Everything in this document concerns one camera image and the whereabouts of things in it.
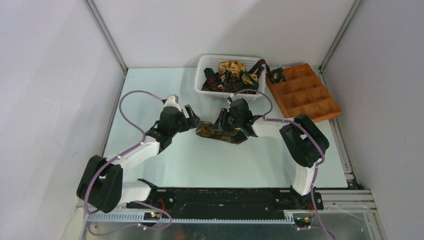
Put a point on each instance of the dark floral patterned tie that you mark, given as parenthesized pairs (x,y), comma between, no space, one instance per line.
(204,130)

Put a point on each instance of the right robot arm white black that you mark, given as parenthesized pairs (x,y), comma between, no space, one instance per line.
(303,139)

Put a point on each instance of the rolled dark patterned tie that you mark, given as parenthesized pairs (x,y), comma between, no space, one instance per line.
(276,76)

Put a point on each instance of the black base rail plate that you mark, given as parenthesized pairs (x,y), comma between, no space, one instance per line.
(231,204)

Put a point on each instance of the red navy striped tie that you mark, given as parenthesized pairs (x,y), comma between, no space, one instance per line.
(258,68)

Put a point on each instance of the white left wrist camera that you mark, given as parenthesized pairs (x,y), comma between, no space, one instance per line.
(172,101)

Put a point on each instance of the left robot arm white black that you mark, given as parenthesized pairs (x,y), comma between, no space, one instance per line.
(102,187)

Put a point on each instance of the green navy plaid tie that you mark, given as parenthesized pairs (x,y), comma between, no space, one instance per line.
(210,72)

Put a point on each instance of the brown dark patterned tie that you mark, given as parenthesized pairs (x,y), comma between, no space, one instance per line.
(223,84)

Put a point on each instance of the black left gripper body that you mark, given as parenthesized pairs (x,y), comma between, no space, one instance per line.
(183,124)

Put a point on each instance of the orange compartment tray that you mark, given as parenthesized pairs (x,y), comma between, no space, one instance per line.
(303,92)

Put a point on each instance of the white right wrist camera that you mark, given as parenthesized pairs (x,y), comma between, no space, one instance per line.
(231,98)

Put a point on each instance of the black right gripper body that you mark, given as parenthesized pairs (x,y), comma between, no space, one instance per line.
(228,120)

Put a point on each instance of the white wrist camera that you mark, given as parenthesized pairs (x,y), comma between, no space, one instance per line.
(172,101)
(231,98)

